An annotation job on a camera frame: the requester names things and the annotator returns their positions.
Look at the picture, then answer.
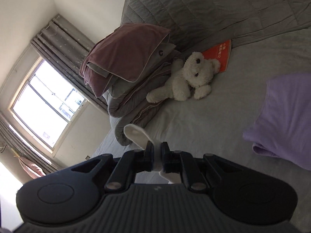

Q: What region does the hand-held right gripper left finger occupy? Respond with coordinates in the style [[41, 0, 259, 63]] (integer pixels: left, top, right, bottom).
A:
[[70, 142, 155, 191]]

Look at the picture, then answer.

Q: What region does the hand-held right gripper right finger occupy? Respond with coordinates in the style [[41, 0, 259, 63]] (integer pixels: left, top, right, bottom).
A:
[[161, 141, 241, 192]]

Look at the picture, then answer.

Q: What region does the white garment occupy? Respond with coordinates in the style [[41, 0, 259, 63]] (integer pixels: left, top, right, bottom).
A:
[[123, 124, 181, 185]]

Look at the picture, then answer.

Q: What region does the grey rolled blanket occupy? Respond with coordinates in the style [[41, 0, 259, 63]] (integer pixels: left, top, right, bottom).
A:
[[114, 119, 149, 146]]

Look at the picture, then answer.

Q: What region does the bed with grey sheet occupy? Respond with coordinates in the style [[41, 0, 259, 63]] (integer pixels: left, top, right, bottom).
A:
[[91, 28, 311, 233]]

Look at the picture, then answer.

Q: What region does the grey folded quilt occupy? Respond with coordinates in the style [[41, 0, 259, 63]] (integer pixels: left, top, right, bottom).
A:
[[107, 51, 185, 128]]

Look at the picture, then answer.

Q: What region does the white teddy bear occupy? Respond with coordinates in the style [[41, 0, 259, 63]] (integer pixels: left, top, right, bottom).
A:
[[146, 51, 221, 103]]

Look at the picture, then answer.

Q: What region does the light grey pillow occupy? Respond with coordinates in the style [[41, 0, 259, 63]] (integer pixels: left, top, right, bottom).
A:
[[86, 61, 116, 78]]

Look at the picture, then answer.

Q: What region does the pink velvet pillow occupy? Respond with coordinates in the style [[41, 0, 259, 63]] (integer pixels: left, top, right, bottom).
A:
[[79, 23, 176, 98]]

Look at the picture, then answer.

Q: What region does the orange book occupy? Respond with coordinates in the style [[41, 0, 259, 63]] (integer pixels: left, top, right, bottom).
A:
[[202, 39, 232, 73]]

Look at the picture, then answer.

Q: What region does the pink hanging garment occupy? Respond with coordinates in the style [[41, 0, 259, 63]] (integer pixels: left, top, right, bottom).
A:
[[19, 156, 46, 178]]

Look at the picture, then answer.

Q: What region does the window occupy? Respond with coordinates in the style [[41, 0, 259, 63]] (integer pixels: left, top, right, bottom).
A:
[[7, 45, 90, 154]]

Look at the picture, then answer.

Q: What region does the purple folded garment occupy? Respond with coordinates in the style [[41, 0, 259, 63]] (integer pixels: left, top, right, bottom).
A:
[[242, 72, 311, 171]]

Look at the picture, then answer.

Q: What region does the grey quilted headboard cover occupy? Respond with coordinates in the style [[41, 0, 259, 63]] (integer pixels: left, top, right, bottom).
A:
[[120, 0, 311, 51]]

